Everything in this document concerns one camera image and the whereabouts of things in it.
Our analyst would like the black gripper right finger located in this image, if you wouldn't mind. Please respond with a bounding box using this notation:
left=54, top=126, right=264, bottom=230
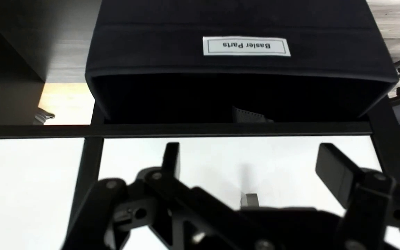
left=315, top=144, right=400, bottom=250

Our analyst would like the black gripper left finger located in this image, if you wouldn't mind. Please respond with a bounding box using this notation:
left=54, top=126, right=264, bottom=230
left=61, top=142, right=256, bottom=250

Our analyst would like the white cabinet door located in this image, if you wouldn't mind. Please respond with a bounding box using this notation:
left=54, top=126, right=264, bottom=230
left=0, top=140, right=83, bottom=250

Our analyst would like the black fabric storage bin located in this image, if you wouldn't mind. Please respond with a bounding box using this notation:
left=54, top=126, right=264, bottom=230
left=85, top=0, right=399, bottom=124

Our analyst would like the white bin label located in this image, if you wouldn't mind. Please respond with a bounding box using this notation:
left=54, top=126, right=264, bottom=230
left=203, top=37, right=290, bottom=58

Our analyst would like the black frame file cabinet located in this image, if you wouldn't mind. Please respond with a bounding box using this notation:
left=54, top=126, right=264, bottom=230
left=0, top=0, right=400, bottom=234

